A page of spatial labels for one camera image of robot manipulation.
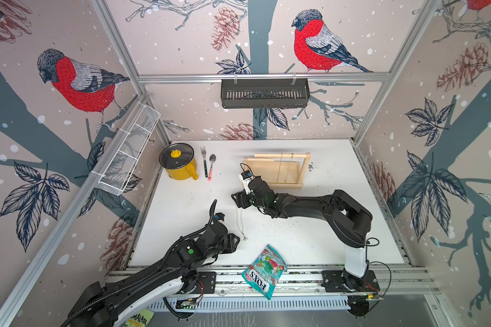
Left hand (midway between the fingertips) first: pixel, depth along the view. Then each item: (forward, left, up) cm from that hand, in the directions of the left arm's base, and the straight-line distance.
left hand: (240, 237), depth 80 cm
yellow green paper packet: (-26, +33, -4) cm, 42 cm away
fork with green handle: (+51, +24, -5) cm, 57 cm away
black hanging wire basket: (+66, -11, +24) cm, 71 cm away
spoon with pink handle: (+46, +18, -5) cm, 49 cm away
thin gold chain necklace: (+36, -19, -3) cm, 41 cm away
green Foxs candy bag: (-12, -10, 0) cm, 15 cm away
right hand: (+19, +2, +4) cm, 20 cm away
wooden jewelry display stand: (+35, -26, -4) cm, 44 cm away
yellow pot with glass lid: (+34, +31, +7) cm, 47 cm away
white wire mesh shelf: (+26, +52, +15) cm, 60 cm away
